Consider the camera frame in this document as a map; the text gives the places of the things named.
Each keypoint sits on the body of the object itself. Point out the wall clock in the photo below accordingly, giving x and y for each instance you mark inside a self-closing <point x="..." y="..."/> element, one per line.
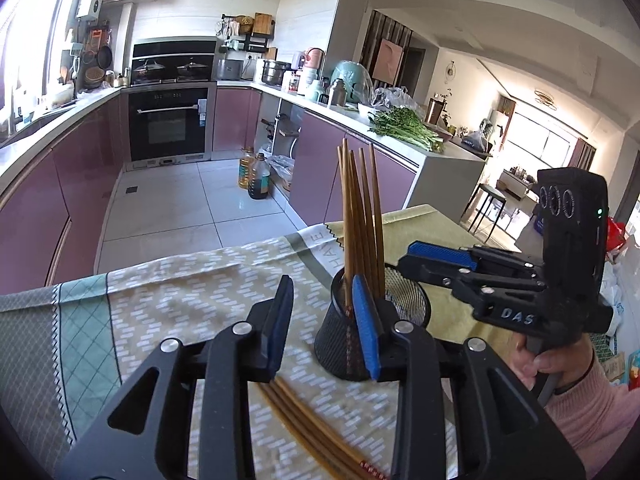
<point x="451" y="71"/>

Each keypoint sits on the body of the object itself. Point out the ceiling lamp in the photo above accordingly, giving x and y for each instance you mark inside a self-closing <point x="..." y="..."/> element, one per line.
<point x="545" y="98"/>

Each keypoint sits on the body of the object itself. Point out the pink electric kettle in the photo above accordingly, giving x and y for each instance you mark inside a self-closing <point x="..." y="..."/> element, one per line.
<point x="315" y="62"/>

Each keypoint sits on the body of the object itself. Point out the white plastic bag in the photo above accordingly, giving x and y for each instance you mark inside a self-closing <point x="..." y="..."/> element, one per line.
<point x="281" y="167"/>

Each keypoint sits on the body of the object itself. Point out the mint green appliance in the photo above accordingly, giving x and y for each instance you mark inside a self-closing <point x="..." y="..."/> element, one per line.
<point x="352" y="80"/>

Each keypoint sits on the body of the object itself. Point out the steel stockpot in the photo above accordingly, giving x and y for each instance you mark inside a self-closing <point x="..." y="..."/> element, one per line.
<point x="275" y="72"/>

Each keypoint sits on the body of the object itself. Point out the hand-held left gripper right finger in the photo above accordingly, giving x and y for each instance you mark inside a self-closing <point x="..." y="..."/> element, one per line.
<point x="365" y="325"/>

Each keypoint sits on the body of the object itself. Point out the dark sauce bottle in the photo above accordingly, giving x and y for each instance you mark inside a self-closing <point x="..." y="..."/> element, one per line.
<point x="259" y="180"/>

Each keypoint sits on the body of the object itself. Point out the framed wall picture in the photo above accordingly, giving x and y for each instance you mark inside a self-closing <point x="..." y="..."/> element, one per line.
<point x="389" y="60"/>

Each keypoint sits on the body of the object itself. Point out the patterned tablecloth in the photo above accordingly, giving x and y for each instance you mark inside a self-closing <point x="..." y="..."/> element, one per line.
<point x="175" y="305"/>

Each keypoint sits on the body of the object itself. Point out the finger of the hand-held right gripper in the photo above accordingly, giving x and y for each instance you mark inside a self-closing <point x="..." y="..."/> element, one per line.
<point x="440" y="251"/>
<point x="425" y="272"/>

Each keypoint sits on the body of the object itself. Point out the living room window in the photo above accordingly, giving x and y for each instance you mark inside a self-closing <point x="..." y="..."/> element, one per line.
<point x="560" y="145"/>

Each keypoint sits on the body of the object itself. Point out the pile of wooden chopsticks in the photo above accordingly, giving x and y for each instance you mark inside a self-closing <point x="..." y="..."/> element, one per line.
<point x="376" y="220"/>

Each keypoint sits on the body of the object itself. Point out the hanging frying pans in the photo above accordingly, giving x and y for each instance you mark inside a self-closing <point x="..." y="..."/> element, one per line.
<point x="97" y="57"/>

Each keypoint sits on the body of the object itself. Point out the pink sleeved right forearm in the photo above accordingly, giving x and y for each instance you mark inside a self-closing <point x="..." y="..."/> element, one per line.
<point x="600" y="420"/>

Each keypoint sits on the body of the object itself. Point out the bunch of green vegetables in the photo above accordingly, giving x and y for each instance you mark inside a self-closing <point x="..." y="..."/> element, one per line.
<point x="405" y="127"/>

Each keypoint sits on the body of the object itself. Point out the red bag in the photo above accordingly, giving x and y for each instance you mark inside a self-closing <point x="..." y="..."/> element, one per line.
<point x="615" y="235"/>

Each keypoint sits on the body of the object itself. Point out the kitchen sink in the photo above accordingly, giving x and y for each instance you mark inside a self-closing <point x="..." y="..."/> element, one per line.
<point x="30" y="127"/>

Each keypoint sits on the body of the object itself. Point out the brown tumbler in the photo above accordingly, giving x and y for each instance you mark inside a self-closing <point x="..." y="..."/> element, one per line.
<point x="435" y="112"/>

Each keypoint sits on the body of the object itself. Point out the low living room cabinet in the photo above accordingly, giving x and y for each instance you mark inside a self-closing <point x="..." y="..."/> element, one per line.
<point x="517" y="182"/>

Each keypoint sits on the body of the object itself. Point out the black mesh utensil holder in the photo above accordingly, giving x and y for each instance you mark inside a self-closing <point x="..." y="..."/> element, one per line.
<point x="335" y="345"/>

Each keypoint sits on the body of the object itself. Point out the black stool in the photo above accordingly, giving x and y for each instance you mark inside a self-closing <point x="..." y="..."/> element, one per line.
<point x="487" y="192"/>

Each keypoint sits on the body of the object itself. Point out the steel thermos flask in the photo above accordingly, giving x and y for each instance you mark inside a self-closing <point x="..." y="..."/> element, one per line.
<point x="337" y="92"/>

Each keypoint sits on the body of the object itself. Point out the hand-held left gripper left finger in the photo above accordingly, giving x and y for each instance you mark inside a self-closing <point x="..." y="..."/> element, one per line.
<point x="280" y="330"/>

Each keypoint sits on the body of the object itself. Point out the wooden cutting board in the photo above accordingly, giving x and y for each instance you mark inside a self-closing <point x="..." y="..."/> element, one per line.
<point x="262" y="24"/>

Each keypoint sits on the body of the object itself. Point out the clear plastic bag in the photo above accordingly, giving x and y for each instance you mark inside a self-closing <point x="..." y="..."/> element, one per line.
<point x="395" y="97"/>

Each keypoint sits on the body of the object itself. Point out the person's right hand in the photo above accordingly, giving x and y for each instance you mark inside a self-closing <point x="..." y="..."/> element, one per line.
<point x="565" y="360"/>

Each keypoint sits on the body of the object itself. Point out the yellow cooking oil bottle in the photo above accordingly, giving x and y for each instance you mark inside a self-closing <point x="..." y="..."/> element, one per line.
<point x="245" y="170"/>

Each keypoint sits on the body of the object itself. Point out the pink base cabinets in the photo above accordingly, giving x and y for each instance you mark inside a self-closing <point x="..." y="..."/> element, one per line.
<point x="60" y="195"/>
<point x="320" y="165"/>

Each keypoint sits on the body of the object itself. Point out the grey rice cooker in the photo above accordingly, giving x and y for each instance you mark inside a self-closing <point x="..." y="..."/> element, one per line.
<point x="230" y="69"/>

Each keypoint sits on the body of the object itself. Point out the black integrated stove oven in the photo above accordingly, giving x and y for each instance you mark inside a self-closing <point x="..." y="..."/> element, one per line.
<point x="167" y="125"/>

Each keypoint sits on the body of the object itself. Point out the lidded cooking pot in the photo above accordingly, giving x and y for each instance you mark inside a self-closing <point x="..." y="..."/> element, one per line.
<point x="148" y="69"/>
<point x="192" y="70"/>

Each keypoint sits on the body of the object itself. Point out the black wall rack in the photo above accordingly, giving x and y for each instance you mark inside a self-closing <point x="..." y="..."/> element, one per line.
<point x="245" y="40"/>

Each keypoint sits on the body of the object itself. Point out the kitchen window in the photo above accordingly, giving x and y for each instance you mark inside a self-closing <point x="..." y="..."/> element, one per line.
<point x="30" y="20"/>

